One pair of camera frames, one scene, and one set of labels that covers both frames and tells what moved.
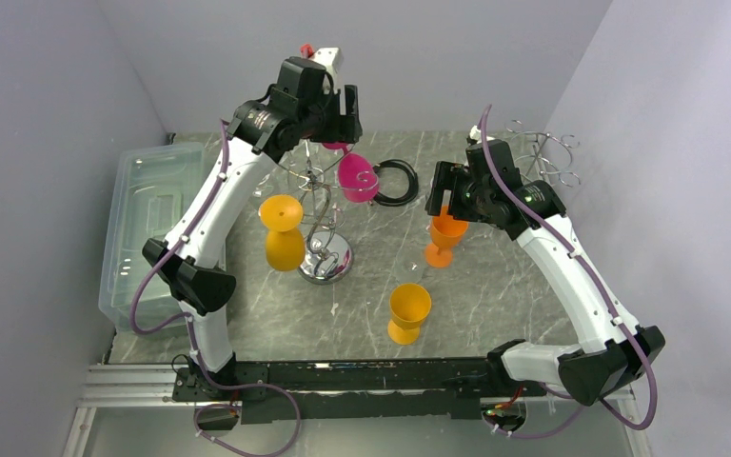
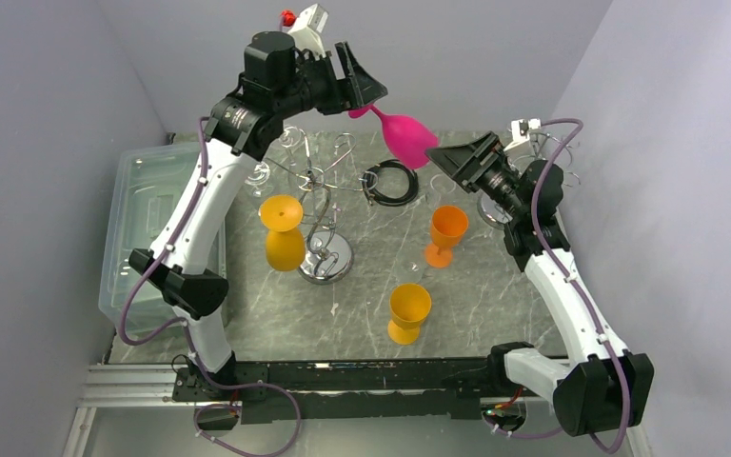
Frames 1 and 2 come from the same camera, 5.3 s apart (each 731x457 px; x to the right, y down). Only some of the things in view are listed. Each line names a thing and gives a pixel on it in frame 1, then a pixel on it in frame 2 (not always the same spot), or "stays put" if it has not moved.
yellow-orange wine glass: (409, 304) stays put
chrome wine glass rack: (328, 254) stays put
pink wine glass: (357, 174) -> (406, 139)
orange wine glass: (446, 232) stays put
